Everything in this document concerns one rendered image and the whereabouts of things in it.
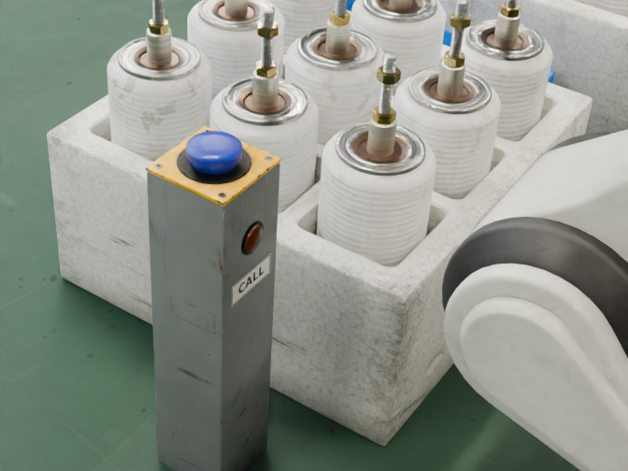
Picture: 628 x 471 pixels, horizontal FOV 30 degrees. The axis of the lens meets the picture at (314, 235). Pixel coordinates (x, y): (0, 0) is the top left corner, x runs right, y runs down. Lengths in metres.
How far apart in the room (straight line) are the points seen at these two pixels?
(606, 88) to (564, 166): 0.67
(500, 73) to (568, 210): 0.45
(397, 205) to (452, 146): 0.11
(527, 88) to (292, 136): 0.26
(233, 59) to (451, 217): 0.27
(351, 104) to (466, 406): 0.30
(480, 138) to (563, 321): 0.39
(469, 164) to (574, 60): 0.39
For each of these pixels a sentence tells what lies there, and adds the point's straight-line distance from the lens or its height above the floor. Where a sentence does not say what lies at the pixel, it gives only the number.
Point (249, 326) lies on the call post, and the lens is 0.92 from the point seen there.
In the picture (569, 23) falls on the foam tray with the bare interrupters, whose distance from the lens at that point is 1.41.
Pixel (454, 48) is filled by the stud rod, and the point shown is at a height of 0.30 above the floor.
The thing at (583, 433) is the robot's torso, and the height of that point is 0.28.
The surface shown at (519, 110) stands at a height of 0.20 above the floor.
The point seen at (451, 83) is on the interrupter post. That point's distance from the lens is 1.05.
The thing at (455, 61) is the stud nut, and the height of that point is 0.29.
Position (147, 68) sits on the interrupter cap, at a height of 0.25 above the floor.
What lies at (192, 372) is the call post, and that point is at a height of 0.13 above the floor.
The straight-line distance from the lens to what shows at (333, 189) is 0.97.
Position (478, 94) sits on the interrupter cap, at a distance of 1.07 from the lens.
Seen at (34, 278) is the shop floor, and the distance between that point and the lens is 1.24.
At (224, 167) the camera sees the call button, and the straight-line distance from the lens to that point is 0.82.
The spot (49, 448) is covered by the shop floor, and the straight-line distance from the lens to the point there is 1.07.
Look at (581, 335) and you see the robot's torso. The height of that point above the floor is 0.35.
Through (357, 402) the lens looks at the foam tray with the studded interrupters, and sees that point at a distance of 1.05.
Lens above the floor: 0.80
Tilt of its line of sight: 38 degrees down
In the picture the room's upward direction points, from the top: 4 degrees clockwise
